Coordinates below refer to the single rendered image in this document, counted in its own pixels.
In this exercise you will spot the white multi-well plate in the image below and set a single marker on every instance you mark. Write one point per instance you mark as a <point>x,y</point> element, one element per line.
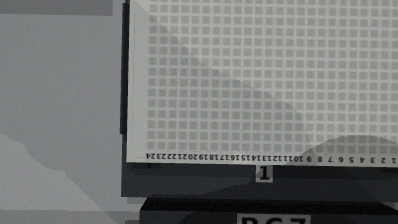
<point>263,82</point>

